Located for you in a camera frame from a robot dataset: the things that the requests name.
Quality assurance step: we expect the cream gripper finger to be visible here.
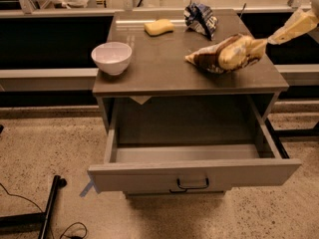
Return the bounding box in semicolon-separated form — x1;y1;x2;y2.
268;9;319;45

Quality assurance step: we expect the brown chip bag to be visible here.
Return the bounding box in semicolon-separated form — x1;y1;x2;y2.
184;34;267;74

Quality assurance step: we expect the grey cabinet counter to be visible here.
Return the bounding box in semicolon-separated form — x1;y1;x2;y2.
93;10;288;124

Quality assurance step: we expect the blue chip bag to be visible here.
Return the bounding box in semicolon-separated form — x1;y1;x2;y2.
183;3;218;40

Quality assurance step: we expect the open grey top drawer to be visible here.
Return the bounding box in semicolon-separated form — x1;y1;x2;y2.
88;96;301;195

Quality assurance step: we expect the yellow sponge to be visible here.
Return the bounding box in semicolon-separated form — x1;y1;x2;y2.
144;19;174;36

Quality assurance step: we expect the white bowl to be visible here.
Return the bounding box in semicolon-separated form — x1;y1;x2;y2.
91;42;133;76

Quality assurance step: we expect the blue floor tape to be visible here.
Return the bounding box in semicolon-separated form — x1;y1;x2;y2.
80;171;101;197

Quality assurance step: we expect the metal railing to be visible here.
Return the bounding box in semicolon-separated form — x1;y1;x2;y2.
0;0;319;18

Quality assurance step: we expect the black floor stand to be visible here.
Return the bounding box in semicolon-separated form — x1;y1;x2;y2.
0;175;67;239

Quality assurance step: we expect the black drawer handle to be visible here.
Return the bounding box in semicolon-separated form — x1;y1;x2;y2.
176;177;210;190
169;189;188;194

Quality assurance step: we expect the black lower drawer handle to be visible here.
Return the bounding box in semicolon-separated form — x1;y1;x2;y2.
169;189;188;194

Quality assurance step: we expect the black floor cable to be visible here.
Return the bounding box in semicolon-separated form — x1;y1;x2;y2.
0;181;89;239

